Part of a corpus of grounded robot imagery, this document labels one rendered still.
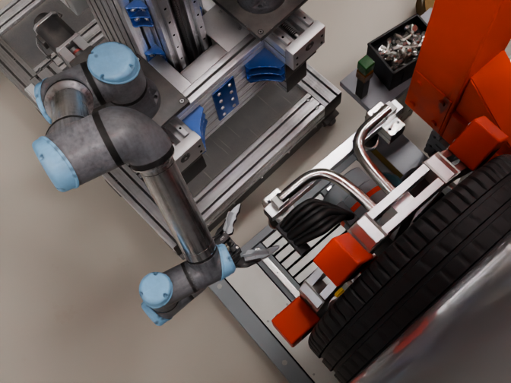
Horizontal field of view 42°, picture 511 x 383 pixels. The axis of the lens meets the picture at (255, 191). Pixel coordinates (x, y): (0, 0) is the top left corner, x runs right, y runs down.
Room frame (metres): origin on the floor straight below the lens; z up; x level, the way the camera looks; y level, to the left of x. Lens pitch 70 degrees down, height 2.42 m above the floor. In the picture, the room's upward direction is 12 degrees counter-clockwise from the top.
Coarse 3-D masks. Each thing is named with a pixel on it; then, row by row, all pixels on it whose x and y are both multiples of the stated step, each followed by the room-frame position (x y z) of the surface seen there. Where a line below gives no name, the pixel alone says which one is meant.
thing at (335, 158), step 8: (400, 104) 0.68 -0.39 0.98; (400, 112) 0.66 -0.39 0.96; (384, 120) 0.64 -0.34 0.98; (376, 128) 0.63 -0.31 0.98; (352, 136) 0.62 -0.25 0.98; (368, 136) 0.61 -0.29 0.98; (344, 144) 0.60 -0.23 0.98; (352, 144) 0.60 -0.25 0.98; (336, 152) 0.59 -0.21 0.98; (344, 152) 0.58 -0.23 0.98; (352, 152) 0.59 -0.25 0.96; (328, 160) 0.57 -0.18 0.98; (336, 160) 0.57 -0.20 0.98; (328, 168) 0.55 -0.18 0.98; (312, 184) 0.52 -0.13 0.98; (304, 192) 0.51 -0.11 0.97; (296, 200) 0.50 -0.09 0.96; (272, 208) 0.48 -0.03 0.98; (272, 216) 0.47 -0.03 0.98
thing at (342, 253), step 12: (336, 240) 0.33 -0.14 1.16; (348, 240) 0.33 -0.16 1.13; (324, 252) 0.32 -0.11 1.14; (336, 252) 0.31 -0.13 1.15; (348, 252) 0.30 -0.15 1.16; (360, 252) 0.31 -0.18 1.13; (324, 264) 0.29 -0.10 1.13; (336, 264) 0.29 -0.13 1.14; (348, 264) 0.28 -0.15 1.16; (360, 264) 0.28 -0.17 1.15; (336, 276) 0.27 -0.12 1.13; (348, 276) 0.26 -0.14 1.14
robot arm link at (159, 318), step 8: (192, 296) 0.35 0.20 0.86; (144, 304) 0.35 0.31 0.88; (184, 304) 0.33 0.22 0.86; (152, 312) 0.32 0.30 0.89; (160, 312) 0.34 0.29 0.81; (168, 312) 0.32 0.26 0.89; (176, 312) 0.32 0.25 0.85; (152, 320) 0.31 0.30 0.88; (160, 320) 0.31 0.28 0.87; (168, 320) 0.31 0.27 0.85
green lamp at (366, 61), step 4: (364, 56) 1.01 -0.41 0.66; (368, 56) 1.00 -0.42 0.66; (360, 60) 1.00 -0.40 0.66; (364, 60) 0.99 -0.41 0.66; (368, 60) 0.99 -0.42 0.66; (372, 60) 0.99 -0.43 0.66; (360, 64) 0.98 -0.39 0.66; (364, 64) 0.98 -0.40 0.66; (368, 64) 0.98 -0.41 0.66; (372, 64) 0.98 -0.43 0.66; (360, 68) 0.98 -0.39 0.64; (364, 68) 0.97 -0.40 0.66; (368, 68) 0.97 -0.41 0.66; (372, 68) 0.97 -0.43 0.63; (364, 72) 0.97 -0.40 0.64; (368, 72) 0.97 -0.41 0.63
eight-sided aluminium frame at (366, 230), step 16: (432, 160) 0.47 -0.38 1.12; (448, 160) 0.47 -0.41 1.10; (416, 176) 0.44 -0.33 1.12; (432, 176) 0.44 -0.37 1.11; (448, 176) 0.43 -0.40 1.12; (464, 176) 0.50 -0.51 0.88; (400, 192) 0.41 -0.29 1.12; (432, 192) 0.40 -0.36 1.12; (384, 208) 0.39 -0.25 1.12; (416, 208) 0.37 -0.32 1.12; (368, 224) 0.36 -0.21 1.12; (400, 224) 0.35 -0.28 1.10; (368, 240) 0.33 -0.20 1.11; (384, 240) 0.33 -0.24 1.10; (320, 272) 0.31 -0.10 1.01; (304, 288) 0.29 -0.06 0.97; (320, 288) 0.28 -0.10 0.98; (336, 288) 0.27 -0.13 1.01; (320, 304) 0.25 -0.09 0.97
